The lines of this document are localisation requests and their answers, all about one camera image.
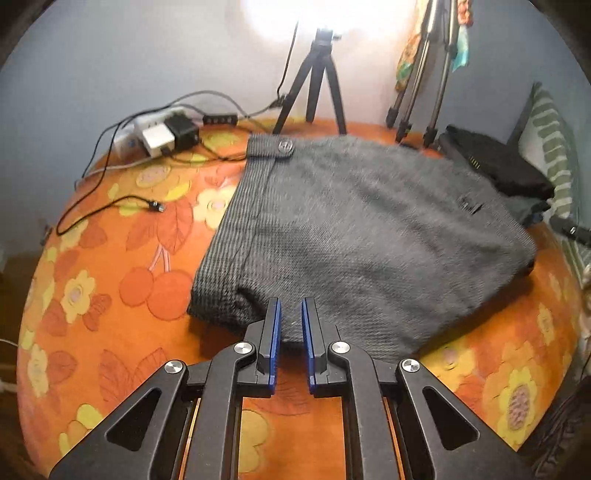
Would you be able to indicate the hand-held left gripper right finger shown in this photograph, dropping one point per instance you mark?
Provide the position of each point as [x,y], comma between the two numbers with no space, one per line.
[306,332]

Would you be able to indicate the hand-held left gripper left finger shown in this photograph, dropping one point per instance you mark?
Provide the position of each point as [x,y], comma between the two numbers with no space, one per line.
[275,330]

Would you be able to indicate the grey pants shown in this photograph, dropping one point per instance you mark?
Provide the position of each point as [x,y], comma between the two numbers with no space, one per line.
[351,240]

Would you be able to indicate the orange floral bed sheet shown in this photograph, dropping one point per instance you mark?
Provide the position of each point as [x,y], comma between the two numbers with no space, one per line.
[115,286]

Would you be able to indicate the black usb hub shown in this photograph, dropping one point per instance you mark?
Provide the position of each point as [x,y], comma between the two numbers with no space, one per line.
[220,119]

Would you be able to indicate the black charger adapter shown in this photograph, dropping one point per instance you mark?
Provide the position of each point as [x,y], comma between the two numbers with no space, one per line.
[182,129]

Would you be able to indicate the white charger adapter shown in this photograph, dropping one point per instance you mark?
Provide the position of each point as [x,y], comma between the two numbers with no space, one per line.
[158,138]

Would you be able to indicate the white power strip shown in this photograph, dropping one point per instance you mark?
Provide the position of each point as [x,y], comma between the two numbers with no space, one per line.
[134,136]

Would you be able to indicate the small black tripod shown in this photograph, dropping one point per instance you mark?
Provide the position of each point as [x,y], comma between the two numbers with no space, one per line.
[314,83]

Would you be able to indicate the black folded cloth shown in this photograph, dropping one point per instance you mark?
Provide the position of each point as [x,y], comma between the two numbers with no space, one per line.
[494,161]

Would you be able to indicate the silver tripod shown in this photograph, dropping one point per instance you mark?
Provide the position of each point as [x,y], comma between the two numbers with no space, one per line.
[422,69]

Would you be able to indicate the green striped pillow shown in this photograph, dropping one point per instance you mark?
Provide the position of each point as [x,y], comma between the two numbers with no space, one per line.
[551,143]

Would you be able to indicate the colourful hanging cloth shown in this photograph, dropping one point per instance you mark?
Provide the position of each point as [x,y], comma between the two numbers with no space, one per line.
[415,41]

